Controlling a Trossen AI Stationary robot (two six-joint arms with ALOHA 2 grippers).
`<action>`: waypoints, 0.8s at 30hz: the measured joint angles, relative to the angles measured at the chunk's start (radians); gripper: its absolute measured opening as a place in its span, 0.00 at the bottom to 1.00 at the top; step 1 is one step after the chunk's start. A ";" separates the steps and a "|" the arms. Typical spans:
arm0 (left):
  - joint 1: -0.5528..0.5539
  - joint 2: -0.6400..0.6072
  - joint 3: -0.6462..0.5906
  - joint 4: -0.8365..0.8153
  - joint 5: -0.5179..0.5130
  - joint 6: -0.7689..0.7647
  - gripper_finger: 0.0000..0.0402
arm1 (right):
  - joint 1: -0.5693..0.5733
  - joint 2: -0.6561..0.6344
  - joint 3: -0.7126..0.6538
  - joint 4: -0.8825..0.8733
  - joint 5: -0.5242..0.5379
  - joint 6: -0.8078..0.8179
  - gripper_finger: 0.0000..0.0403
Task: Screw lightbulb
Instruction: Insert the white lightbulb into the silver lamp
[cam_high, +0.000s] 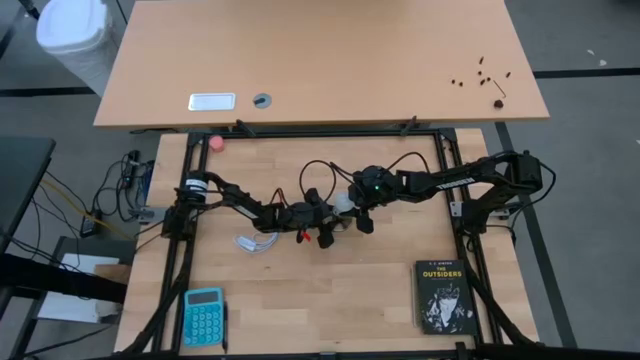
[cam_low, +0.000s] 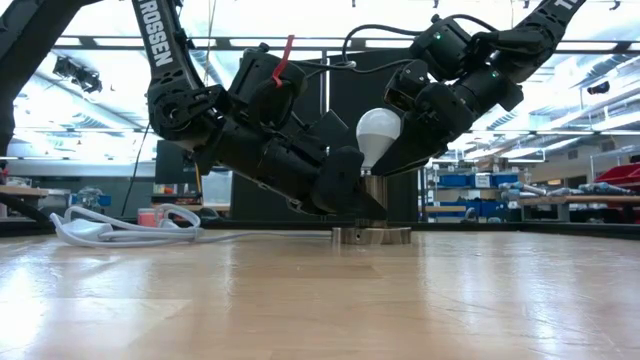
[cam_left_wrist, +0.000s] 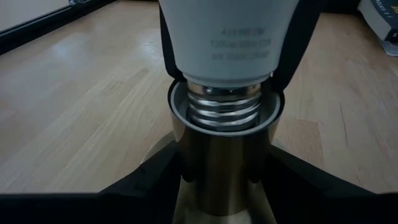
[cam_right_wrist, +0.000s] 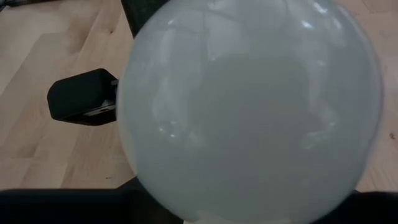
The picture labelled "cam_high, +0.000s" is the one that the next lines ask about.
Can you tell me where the black rod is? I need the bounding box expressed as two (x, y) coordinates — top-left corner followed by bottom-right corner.
(14, 0), (41, 22)

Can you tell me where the black clamp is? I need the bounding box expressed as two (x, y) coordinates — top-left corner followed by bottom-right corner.
(398, 114), (419, 138)
(233, 118), (257, 139)

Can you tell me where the black paperback book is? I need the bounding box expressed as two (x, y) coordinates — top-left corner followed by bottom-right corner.
(412, 258), (480, 337)

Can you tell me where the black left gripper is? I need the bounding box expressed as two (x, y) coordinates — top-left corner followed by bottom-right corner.
(276, 187), (336, 250)

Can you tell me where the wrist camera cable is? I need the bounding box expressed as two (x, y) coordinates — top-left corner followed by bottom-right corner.
(387, 151), (432, 175)
(298, 159), (338, 202)

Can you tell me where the black floor cable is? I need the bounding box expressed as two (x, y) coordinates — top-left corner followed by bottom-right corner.
(29, 148), (166, 261)

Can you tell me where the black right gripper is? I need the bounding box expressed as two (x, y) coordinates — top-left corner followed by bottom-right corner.
(351, 165), (402, 236)

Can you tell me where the beige wooden desk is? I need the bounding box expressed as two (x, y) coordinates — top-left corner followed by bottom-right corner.
(92, 0), (550, 130)

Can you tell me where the black aluminium frame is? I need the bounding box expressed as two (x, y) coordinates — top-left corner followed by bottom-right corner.
(117, 127), (546, 360)

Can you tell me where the black metal beam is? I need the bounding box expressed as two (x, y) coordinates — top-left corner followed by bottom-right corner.
(0, 252), (129, 305)

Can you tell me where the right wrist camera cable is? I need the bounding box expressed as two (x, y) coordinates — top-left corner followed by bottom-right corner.
(387, 151), (432, 175)

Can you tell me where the yellow floor cable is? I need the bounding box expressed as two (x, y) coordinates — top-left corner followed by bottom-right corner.
(40, 178), (134, 241)

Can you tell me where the white trash bin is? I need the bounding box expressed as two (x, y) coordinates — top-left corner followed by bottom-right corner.
(35, 0), (122, 97)

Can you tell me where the white lamp power cord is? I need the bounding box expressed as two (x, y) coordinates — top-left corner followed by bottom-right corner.
(232, 230), (280, 256)

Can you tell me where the black side table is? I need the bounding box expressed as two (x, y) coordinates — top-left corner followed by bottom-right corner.
(0, 135), (57, 256)

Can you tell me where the grey floor stand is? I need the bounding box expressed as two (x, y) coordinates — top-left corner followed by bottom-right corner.
(9, 234), (139, 359)

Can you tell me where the black power adapter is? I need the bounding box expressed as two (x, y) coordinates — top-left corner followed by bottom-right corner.
(79, 209), (103, 239)

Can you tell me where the small wooden board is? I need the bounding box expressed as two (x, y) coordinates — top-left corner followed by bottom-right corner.
(93, 263), (132, 286)

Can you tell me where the teal calculator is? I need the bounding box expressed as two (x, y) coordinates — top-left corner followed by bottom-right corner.
(182, 286), (226, 348)

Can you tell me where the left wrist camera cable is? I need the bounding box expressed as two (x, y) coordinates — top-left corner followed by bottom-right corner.
(298, 159), (338, 202)

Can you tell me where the white lightbulb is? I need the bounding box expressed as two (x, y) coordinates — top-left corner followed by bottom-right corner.
(332, 192), (357, 217)

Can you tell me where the white sheet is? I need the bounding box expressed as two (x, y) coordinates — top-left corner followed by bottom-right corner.
(37, 252), (122, 325)

